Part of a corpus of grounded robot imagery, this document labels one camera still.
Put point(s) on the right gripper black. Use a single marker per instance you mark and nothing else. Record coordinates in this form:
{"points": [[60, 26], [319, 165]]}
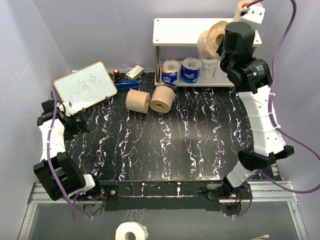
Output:
{"points": [[220, 49]]}

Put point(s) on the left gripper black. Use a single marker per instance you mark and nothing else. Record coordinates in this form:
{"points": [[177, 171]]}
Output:
{"points": [[79, 128]]}

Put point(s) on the brown roll front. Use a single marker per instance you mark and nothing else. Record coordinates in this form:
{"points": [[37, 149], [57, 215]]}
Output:
{"points": [[209, 40], [240, 5]]}

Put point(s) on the brown roll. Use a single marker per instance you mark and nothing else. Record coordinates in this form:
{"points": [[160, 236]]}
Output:
{"points": [[138, 101], [162, 99], [240, 5], [209, 40]]}

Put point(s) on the plain white paper roll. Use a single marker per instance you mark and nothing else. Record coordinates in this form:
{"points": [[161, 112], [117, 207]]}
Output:
{"points": [[220, 75]]}

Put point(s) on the white patterned paper roll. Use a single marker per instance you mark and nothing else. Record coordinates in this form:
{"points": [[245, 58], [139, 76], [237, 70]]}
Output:
{"points": [[208, 67]]}

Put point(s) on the blue Tempo roll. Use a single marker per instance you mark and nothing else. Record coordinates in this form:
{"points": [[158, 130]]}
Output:
{"points": [[190, 70]]}

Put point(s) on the light blue roll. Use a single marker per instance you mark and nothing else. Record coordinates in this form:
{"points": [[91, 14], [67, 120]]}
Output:
{"points": [[170, 72]]}

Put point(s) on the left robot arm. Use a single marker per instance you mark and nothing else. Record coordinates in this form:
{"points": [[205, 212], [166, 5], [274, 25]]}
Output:
{"points": [[57, 125]]}

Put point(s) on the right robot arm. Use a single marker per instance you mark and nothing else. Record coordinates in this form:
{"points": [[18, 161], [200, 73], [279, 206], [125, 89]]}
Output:
{"points": [[252, 81]]}

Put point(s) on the white two-tier shelf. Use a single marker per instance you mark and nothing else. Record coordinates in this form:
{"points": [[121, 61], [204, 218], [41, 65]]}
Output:
{"points": [[182, 32]]}

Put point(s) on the blue stapler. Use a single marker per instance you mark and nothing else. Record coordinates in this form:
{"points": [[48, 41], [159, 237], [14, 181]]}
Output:
{"points": [[125, 84]]}

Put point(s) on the red emergency stop button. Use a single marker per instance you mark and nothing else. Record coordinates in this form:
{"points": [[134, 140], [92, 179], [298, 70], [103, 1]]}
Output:
{"points": [[116, 73]]}

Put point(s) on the white green small box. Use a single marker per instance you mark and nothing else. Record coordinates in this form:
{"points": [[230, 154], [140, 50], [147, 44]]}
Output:
{"points": [[134, 73]]}

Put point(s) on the white roll on floor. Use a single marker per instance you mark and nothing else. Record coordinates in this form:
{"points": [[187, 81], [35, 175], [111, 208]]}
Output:
{"points": [[131, 231]]}

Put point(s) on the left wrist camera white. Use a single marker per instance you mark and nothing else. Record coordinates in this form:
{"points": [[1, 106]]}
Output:
{"points": [[66, 108]]}

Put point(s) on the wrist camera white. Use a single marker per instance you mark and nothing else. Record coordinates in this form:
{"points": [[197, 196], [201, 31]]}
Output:
{"points": [[252, 15], [66, 108]]}

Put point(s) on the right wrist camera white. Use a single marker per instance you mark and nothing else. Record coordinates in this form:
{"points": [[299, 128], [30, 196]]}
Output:
{"points": [[252, 15]]}

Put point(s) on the small whiteboard wooden frame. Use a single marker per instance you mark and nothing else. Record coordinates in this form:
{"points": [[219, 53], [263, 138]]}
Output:
{"points": [[86, 87]]}

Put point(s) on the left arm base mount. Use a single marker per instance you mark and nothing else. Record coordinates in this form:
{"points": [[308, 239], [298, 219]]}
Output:
{"points": [[102, 192]]}

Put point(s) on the aluminium rail frame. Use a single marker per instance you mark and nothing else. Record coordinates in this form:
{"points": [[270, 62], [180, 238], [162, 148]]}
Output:
{"points": [[153, 167]]}

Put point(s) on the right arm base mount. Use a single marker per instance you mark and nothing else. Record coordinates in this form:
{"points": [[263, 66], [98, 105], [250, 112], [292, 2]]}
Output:
{"points": [[217, 192]]}

